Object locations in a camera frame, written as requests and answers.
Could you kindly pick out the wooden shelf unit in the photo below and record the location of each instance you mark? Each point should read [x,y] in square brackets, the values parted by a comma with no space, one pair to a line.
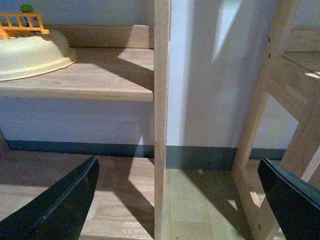
[119,79]

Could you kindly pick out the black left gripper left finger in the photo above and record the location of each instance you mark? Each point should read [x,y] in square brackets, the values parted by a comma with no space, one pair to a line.
[59,213]

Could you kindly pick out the cream plastic toy boat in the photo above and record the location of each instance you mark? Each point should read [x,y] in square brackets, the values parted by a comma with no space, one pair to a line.
[28,49]

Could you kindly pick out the wooden chair frame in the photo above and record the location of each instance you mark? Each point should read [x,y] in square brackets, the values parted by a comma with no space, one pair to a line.
[290,73]

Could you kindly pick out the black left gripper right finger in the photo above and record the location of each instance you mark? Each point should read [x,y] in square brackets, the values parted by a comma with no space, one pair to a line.
[294,203]

